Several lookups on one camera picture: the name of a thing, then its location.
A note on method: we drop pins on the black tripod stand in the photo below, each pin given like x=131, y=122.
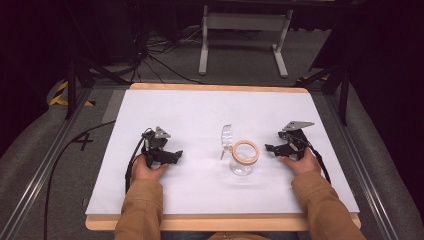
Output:
x=71, y=86
x=343, y=93

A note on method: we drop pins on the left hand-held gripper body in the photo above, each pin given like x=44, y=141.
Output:
x=156, y=146

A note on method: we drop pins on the person's right hand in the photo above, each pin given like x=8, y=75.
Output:
x=305, y=165

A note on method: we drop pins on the aluminium floor rail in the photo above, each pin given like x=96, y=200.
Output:
x=43, y=170
x=366, y=173

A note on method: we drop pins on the clear glass jar hinged lid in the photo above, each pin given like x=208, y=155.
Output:
x=243, y=156

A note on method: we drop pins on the yellow black hazard tape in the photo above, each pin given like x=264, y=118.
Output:
x=60, y=96

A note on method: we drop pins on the wooden table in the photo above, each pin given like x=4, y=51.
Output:
x=213, y=224

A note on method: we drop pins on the white table mat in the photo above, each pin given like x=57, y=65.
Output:
x=206, y=113

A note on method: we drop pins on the person's left hand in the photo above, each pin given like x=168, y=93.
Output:
x=145, y=171

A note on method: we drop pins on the white metal stand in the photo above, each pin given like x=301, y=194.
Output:
x=245, y=21

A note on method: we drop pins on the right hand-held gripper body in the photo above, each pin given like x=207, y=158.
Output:
x=293, y=141

